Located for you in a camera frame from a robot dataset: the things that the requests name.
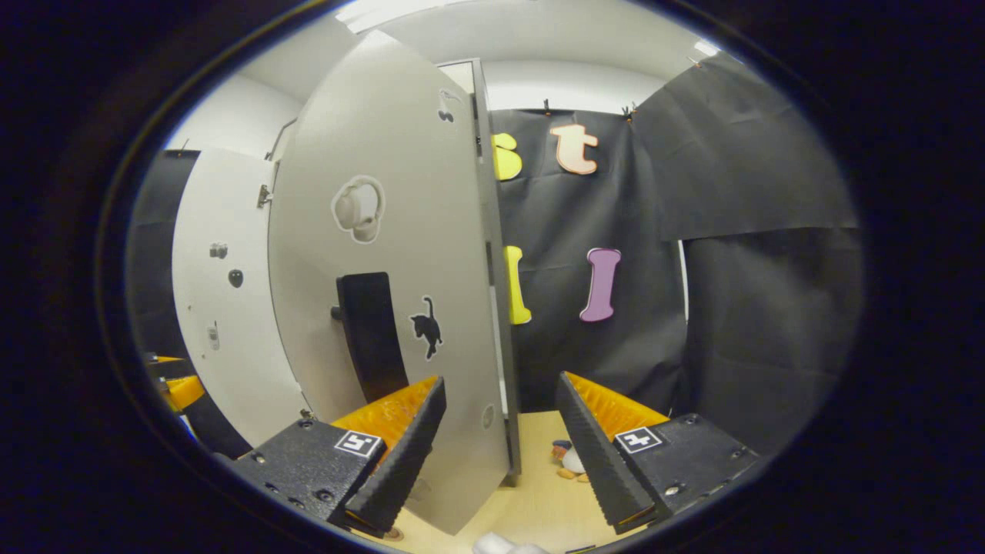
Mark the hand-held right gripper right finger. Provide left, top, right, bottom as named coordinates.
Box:
left=554, top=372, right=761, bottom=536

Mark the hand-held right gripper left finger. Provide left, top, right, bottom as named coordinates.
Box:
left=229, top=375, right=449, bottom=539

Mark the white and grey cabinet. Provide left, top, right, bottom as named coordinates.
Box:
left=262, top=58, right=524, bottom=487

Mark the white cabinet door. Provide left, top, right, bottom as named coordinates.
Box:
left=171, top=148, right=310, bottom=447
left=268, top=29, right=513, bottom=536

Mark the small penguin toy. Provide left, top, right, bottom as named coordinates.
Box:
left=549, top=439, right=591, bottom=483

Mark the white cabinet drawer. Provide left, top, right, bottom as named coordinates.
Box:
left=437, top=59, right=479, bottom=98

